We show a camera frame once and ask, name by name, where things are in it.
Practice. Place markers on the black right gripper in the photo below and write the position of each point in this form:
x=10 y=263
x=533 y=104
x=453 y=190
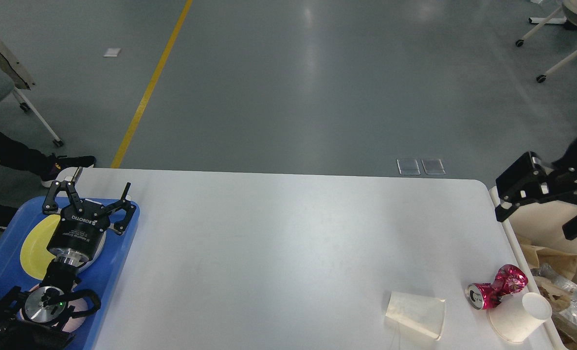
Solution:
x=528 y=180

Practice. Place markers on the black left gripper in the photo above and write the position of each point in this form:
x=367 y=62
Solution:
x=79 y=232

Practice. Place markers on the brown paper bag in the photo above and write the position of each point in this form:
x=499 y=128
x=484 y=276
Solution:
x=563 y=263

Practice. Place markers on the yellow plastic plate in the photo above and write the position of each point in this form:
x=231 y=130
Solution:
x=34 y=256

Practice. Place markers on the foil tray with paper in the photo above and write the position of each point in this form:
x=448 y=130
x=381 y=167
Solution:
x=561 y=293

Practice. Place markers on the white paper cup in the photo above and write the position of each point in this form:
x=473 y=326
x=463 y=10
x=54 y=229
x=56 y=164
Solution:
x=519 y=315

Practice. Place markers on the white paper napkin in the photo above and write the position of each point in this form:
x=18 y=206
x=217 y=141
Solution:
x=423 y=314

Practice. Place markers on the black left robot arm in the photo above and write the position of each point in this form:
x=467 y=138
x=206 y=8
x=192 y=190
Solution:
x=60 y=260

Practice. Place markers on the red object under arm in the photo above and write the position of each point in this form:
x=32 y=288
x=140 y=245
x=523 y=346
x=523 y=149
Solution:
x=509 y=280

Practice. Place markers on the beige plastic bin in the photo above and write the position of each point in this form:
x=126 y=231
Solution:
x=542 y=224

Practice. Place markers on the person in black clothes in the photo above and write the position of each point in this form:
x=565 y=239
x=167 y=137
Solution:
x=18 y=156

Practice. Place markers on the blue plastic tray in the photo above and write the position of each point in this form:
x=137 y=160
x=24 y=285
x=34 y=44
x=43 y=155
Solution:
x=101 y=276

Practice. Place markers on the white chair base right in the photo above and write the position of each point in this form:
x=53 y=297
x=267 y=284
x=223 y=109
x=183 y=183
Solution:
x=558 y=29

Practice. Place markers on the clear floor plate right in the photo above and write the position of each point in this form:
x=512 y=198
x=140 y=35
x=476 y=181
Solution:
x=433 y=166

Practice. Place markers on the clear floor plate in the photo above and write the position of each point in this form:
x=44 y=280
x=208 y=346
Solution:
x=408 y=166
x=433 y=166

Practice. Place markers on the clear floor plate left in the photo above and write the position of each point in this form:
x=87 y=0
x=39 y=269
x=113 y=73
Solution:
x=408 y=166

